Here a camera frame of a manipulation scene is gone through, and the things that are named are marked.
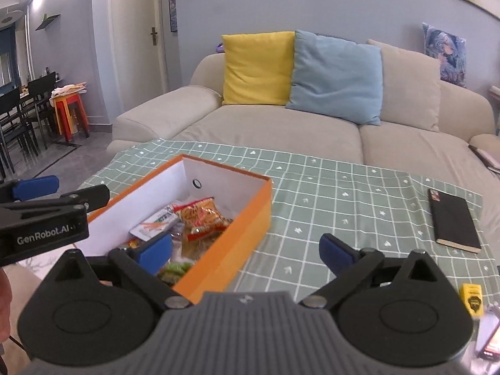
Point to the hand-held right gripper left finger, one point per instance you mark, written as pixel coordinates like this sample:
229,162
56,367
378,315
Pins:
156,252

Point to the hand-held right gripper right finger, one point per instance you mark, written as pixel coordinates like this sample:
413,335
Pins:
336,252

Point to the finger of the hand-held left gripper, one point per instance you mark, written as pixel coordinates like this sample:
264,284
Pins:
35,187
92,197

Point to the green snack packet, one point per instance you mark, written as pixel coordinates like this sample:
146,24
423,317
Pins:
175,268

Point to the white snack packet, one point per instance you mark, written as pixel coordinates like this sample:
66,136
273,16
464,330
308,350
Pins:
156,222

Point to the striped orange snack bag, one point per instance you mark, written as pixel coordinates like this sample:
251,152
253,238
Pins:
203,218

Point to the orange cardboard box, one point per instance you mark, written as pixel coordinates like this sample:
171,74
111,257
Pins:
250,218

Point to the person's left forearm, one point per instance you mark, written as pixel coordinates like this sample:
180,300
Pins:
3,304

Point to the green checked tablecloth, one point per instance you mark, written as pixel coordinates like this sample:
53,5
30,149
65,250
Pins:
332,211

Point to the stacked red yellow stools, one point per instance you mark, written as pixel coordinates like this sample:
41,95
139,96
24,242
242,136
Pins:
70,117

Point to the pile of papers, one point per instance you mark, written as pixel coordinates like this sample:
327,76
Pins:
68,90

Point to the black notebook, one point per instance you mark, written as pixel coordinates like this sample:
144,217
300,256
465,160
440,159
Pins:
453,218

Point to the beige sofa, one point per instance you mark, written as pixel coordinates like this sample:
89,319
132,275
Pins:
273,125

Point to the yellow tissue pack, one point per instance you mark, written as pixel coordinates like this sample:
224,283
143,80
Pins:
472,300

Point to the blue cushion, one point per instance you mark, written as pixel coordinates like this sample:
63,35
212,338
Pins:
332,78

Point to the beige back cushion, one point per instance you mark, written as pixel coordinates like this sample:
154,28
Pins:
410,93

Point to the white door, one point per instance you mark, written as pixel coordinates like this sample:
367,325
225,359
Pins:
132,27

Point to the smartphone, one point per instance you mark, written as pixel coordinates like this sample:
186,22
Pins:
491,343

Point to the purple object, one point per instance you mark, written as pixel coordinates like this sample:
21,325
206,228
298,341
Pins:
220,49

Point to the yellow cushion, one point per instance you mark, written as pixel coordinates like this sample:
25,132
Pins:
258,70

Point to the printed figure pillow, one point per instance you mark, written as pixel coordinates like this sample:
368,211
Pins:
445,54

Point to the wall shelf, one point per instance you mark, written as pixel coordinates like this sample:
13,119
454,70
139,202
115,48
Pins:
47,21

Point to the wall poster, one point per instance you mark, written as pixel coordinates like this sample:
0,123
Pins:
173,11

